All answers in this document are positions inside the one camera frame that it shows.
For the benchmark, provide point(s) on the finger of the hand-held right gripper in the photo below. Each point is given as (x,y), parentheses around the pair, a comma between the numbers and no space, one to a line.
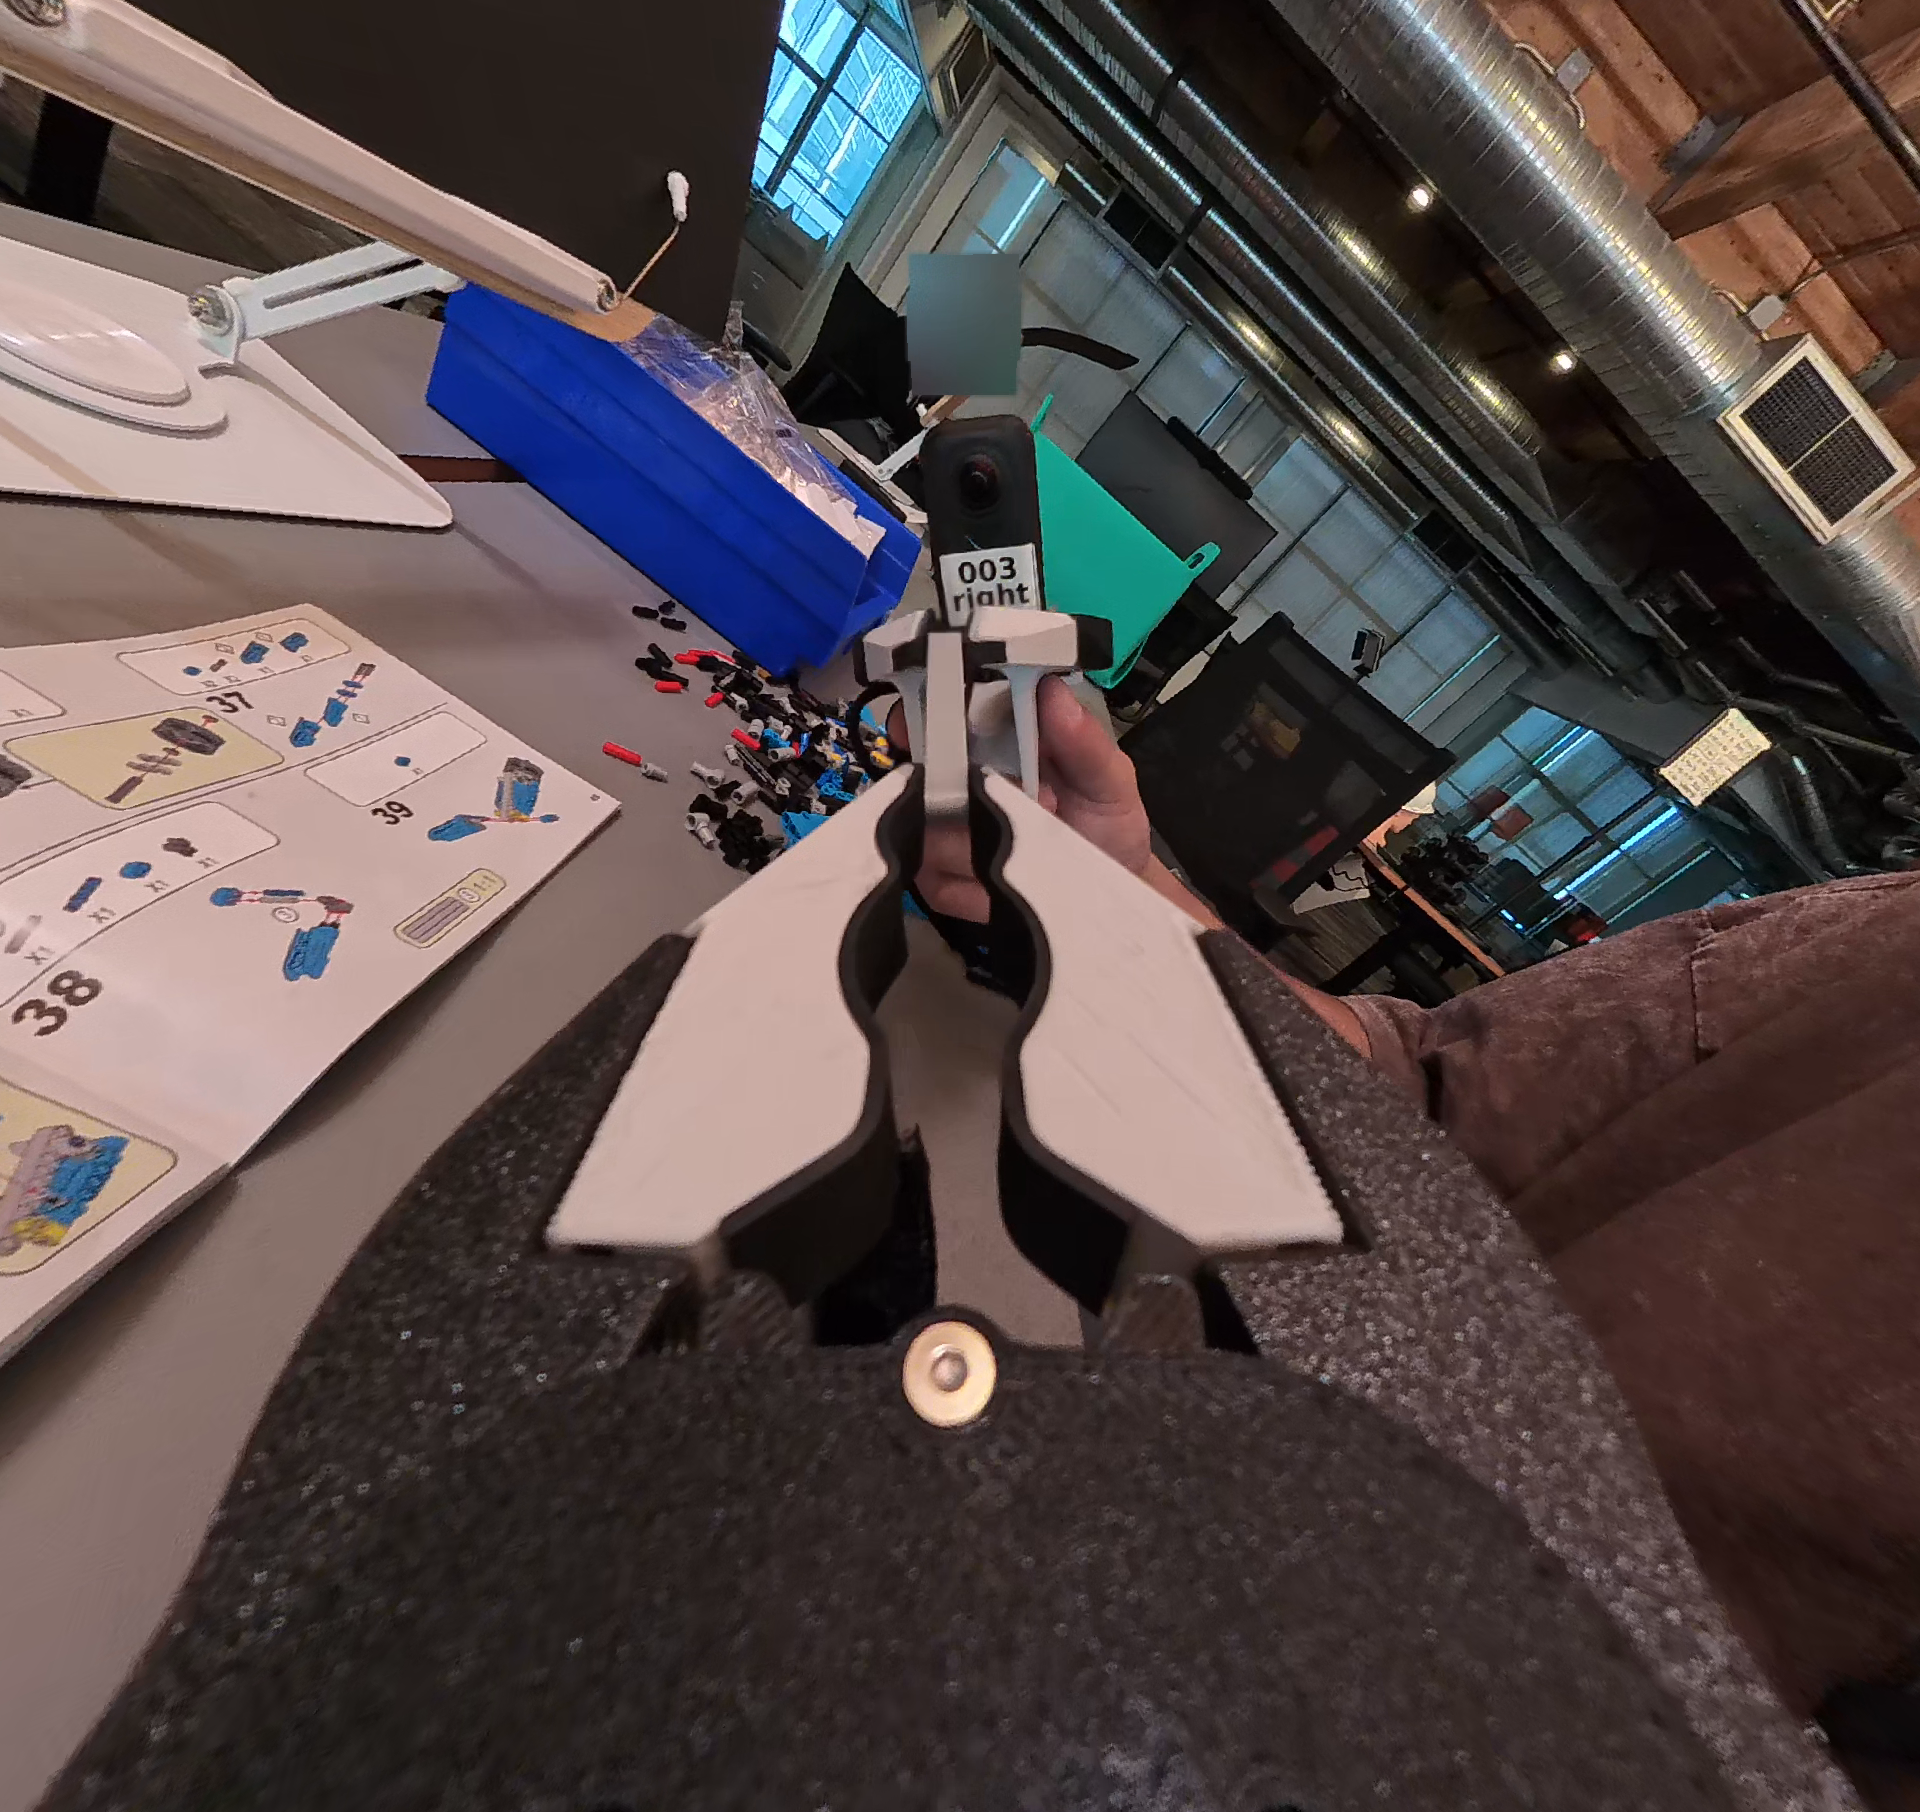
(1028,639)
(899,639)

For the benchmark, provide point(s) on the black monitor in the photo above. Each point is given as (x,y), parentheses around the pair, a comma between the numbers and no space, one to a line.
(856,343)

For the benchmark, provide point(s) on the grey desk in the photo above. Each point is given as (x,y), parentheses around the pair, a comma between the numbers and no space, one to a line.
(451,1092)

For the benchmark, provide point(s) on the white vent grille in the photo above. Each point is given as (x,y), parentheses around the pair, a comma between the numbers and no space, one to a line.
(1816,439)

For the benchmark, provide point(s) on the black partition panel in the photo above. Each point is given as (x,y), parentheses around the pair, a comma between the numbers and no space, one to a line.
(451,72)

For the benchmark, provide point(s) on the white wall chart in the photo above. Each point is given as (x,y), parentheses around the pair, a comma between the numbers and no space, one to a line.
(1717,756)

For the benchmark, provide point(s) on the silver air duct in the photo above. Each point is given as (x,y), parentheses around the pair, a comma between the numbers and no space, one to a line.
(1425,58)

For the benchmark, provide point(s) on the grey beam piece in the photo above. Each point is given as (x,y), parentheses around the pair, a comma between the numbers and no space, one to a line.
(949,732)

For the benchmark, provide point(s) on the white laptop stand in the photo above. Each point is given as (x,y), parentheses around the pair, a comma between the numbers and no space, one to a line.
(151,477)

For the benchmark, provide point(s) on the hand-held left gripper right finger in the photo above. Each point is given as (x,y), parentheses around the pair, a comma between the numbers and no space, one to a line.
(1170,1092)

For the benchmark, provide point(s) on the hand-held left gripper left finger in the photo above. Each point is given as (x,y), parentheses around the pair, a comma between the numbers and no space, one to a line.
(720,1092)

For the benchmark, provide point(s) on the teal plastic case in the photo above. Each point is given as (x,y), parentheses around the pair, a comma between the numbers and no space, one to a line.
(1111,552)

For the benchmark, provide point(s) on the person's right hand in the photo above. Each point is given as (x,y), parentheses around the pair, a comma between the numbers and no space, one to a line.
(1087,762)

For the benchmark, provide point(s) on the blue plastic bin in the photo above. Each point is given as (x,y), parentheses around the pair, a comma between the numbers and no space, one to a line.
(601,463)

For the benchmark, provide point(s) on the instruction booklet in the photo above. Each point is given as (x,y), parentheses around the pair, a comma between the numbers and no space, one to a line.
(226,852)

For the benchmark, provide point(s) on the pile of building block pieces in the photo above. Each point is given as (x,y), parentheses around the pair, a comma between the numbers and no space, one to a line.
(743,831)

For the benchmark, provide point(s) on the person's brown clothing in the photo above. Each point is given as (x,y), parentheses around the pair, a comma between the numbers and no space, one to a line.
(1800,1317)

